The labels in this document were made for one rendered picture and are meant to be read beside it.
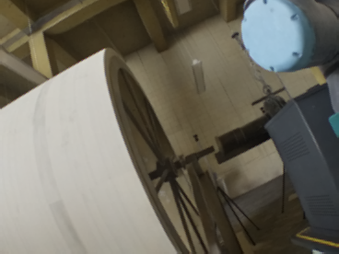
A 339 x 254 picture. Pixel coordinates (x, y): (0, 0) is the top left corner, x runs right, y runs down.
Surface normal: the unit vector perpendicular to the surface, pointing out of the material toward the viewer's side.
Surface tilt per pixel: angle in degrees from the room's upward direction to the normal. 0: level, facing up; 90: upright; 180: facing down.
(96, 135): 81
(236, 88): 90
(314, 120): 90
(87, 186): 93
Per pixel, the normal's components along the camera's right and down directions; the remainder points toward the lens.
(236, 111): -0.21, -0.24
